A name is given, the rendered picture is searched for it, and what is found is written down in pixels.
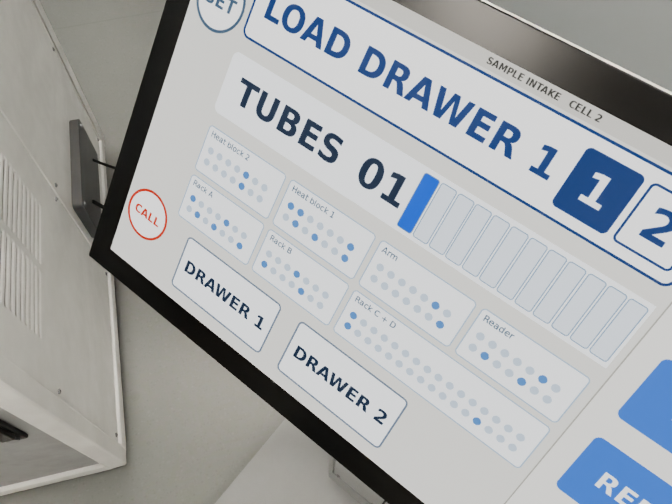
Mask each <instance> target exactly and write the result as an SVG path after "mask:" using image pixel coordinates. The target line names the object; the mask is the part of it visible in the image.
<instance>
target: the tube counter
mask: <svg viewBox="0 0 672 504"><path fill-rule="evenodd" d="M343 195H344V196H345V197H347V198H348V199H350V200H351V201H353V202H354V203H356V204H357V205H359V206H360V207H362V208H363V209H365V210H366V211H368V212H369V213H371V214H372V215H374V216H375V217H377V218H378V219H380V220H381V221H383V222H385V223H386V224H388V225H389V226H391V227H392V228H394V229H395V230H397V231H398V232H400V233H401V234H403V235H404V236H406V237H407V238H409V239H410V240H412V241H413V242H415V243H416V244H418V245H419V246H421V247H422V248H424V249H425V250H427V251H429V252H430V253H432V254H433V255H435V256H436V257H438V258H439V259H441V260H442V261H444V262H445V263H447V264H448V265H450V266H451V267H453V268H454V269H456V270H457V271H459V272H460V273H462V274H463V275H465V276H466V277H468V278H469V279H471V280H473V281H474V282H476V283H477V284H479V285H480V286H482V287H483V288H485V289H486V290H488V291H489V292H491V293H492V294H494V295H495V296H497V297H498V298H500V299H501V300H503V301H504V302H506V303H507V304H509V305H510V306H512V307H513V308H515V309H516V310H518V311H520V312H521V313H523V314H524V315H526V316H527V317H529V318H530V319H532V320H533V321H535V322H536V323H538V324H539V325H541V326H542V327H544V328H545V329H547V330H548V331H550V332H551V333H553V334H554V335H556V336H557V337H559V338H560V339H562V340H564V341H565V342H567V343H568V344H570V345H571V346H573V347H574V348H576V349H577V350H579V351H580V352H582V353H583V354H585V355H586V356H588V357H589V358H591V359H592V360H594V361H595V362H597V363H598V364H600V365H601V366H603V367H604V368H607V367H608V365H609V364H610V363H611V362H612V361H613V359H614V358H615V357H616V356H617V355H618V353H619V352H620V351H621V350H622V348H623V347H624V346H625V345H626V344H627V342H628V341H629V340H630V339H631V337H632V336H633V335H634V334H635V333H636V331H637V330H638V329H639V328H640V327H641V325H642V324H643V323H644V322H645V320H646V319H647V318H648V317H649V316H650V314H651V313H652V312H653V311H654V309H655V308H656V306H654V305H653V304H651V303H650V302H648V301H646V300H645V299H643V298H641V297H640V296H638V295H636V294H635V293H633V292H632V291H630V290H628V289H627V288H625V287H623V286H622V285H620V284H618V283H617V282H615V281H613V280H612V279H610V278H609V277H607V276H605V275H604V274H602V273H600V272H599V271H597V270H595V269H594V268H592V267H591V266H589V265H587V264H586V263H584V262H582V261H581V260H579V259H577V258H576V257H574V256H572V255H571V254H569V253H568V252H566V251H564V250H563V249H561V248H559V247H558V246H556V245H554V244H553V243H551V242H549V241H548V240H546V239H545V238H543V237H541V236H540V235H538V234H536V233H535V232H533V231H531V230H530V229H528V228H527V227H525V226H523V225H522V224H520V223H518V222H517V221H515V220H513V219H512V218H510V217H508V216H507V215H505V214H504V213H502V212H500V211H499V210H497V209H495V208H494V207H492V206H490V205H489V204H487V203H486V202H484V201H482V200H481V199H479V198H477V197H476V196H474V195H472V194H471V193H469V192H467V191H466V190H464V189H463V188H461V187H459V186H458V185H456V184H454V183H453V182H451V181H449V180H448V179H446V178H445V177H443V176H441V175H440V174H438V173H436V172H435V171H433V170H431V169H430V168H428V167H426V166H425V165H423V164H422V163H420V162H418V161H417V160H415V159H413V158H412V157H410V156H408V155H407V154H405V153H404V152H402V151H400V150H399V149H397V148H395V147H394V146H392V145H390V144H389V143H387V142H385V141H384V140H382V139H381V138H379V137H377V136H376V135H374V134H372V136H371V138H370V140H369V142H368V144H367V146H366V148H365V150H364V152H363V155H362V157H361V159H360V161H359V163H358V165H357V167H356V169H355V171H354V173H353V175H352V177H351V179H350V181H349V183H348V185H347V187H346V189H345V191H344V193H343Z"/></svg>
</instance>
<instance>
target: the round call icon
mask: <svg viewBox="0 0 672 504"><path fill-rule="evenodd" d="M174 209H175V205H174V204H173V203H171V202H170V201H169V200H167V199H166V198H165V197H163V196H162V195H161V194H159V193H158V192H157V191H155V190H154V189H153V188H151V187H150V186H148V185H147V184H146V183H144V182H143V181H142V180H140V179H139V178H138V177H135V180H134V183H133V186H132V189H131V193H130V196H129V199H128V202H127V205H126V208H125V211H124V214H123V217H122V220H121V224H122V225H124V226H125V227H126V228H127V229H129V230H130V231H131V232H133V233H134V234H135V235H136V236H138V237H139V238H140V239H141V240H143V241H144V242H145V243H147V244H148V245H149V246H150V247H152V248H153V249H154V250H155V251H157V252H158V253H159V250H160V248H161V245H162V242H163V239H164V237H165V234H166V231H167V228H168V226H169V223H170V220H171V217H172V215H173V212H174Z"/></svg>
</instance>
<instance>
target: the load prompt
mask: <svg viewBox="0 0 672 504"><path fill-rule="evenodd" d="M240 36H242V37H244V38H245V39H247V40H249V41H250V42H252V43H254V44H255V45H257V46H259V47H260V48H262V49H264V50H265V51H267V52H269V53H271V54H272V55H274V56H276V57H277V58H279V59H281V60H282V61H284V62H286V63H287V64H289V65H291V66H292V67H294V68H296V69H297V70H299V71H301V72H302V73H304V74H306V75H307V76H309V77H311V78H312V79H314V80H316V81H317V82H319V83H321V84H322V85H324V86H326V87H327V88H329V89H331V90H332V91H334V92H336V93H337V94H339V95H341V96H342V97H344V98H346V99H347V100H349V101H351V102H352V103H354V104H356V105H357V106H359V107H361V108H362V109H364V110H366V111H367V112H369V113H371V114H373V115H374V116H376V117H378V118H379V119H381V120H383V121H384V122H386V123H388V124H389V125H391V126H393V127H394V128H396V129H398V130H399V131H401V132H403V133H404V134H406V135H408V136H409V137H411V138H413V139H414V140H416V141H418V142H419V143H421V144H423V145H424V146H426V147H428V148H429V149H431V150H433V151H434V152H436V153H438V154H439V155H441V156H443V157H444V158H446V159H448V160H449V161H451V162H453V163H454V164H456V165H458V166H459V167H461V168H463V169H464V170H466V171H468V172H469V173H471V174H473V175H475V176H476V177H478V178H480V179H481V180H483V181H485V182H486V183H488V184H490V185H491V186H493V187H495V188H496V189H498V190H500V191H501V192H503V193H505V194H506V195H508V196H510V197H511V198H513V199H515V200H516V201H518V202H520V203H521V204H523V205H525V206H526V207H528V208H530V209H531V210H533V211H535V212H536V213H538V214H540V215H541V216H543V217H545V218H546V219H548V220H550V221H551V222H553V223H555V224H556V225H558V226H560V227H561V228H563V229H565V230H566V231H568V232H570V233H571V234H573V235H575V236H577V237H578V238H580V239H582V240H583V241H585V242H587V243H588V244H590V245H592V246H593V247H595V248H597V249H598V250H600V251H602V252H603V253H605V254H607V255H608V256H610V257H612V258H613V259H615V260H617V261H618V262H620V263H622V264H623V265H625V266H627V267H628V268H630V269H632V270H633V271H635V272H637V273H638V274H640V275H642V276H643V277H645V278H647V279H648V280H650V281H652V282H653V283H655V284H657V285H658V286H660V287H662V288H663V289H665V290H667V291H668V292H669V291H670V290H671V289H672V171H671V170H669V169H667V168H665V167H663V166H662V165H660V164H658V163H656V162H654V161H652V160H650V159H649V158H647V157H645V156H643V155H641V154H639V153H637V152H635V151H634V150H632V149H630V148H628V147H626V146H624V145H622V144H620V143H619V142H617V141H615V140H613V139H611V138H609V137H607V136H606V135H604V134H602V133H600V132H598V131H596V130H594V129H592V128H591V127H589V126H587V125H585V124H583V123H581V122H579V121H577V120H576V119H574V118H572V117H570V116H568V115H566V114H564V113H563V112H561V111H559V110H557V109H555V108H553V107H551V106H549V105H548V104H546V103H544V102H542V101H540V100H538V99H536V98H534V97H533V96H531V95H529V94H527V93H525V92H523V91H521V90H519V89H518V88H516V87H514V86H512V85H510V84H508V83H506V82H505V81H503V80H501V79H499V78H497V77H495V76H493V75H491V74H490V73H488V72H486V71H484V70H482V69H480V68H478V67H476V66H475V65H473V64H471V63H469V62H467V61H465V60H463V59H462V58H460V57H458V56H456V55H454V54H452V53H450V52H448V51H447V50H445V49H443V48H441V47H439V46H437V45H435V44H433V43H432V42H430V41H428V40H426V39H424V38H422V37H420V36H418V35H417V34H415V33H413V32H411V31H409V30H407V29H405V28H404V27H402V26H400V25H398V24H396V23H394V22H392V21H390V20H389V19H387V18H385V17H383V16H381V15H379V14H377V13H375V12H374V11H372V10H370V9H368V8H366V7H364V6H362V5H361V4H359V3H357V2H355V1H353V0H253V2H252V5H251V8H250V10H249V13H248V16H247V18H246V21H245V24H244V27H243V29H242V32H241V35H240Z"/></svg>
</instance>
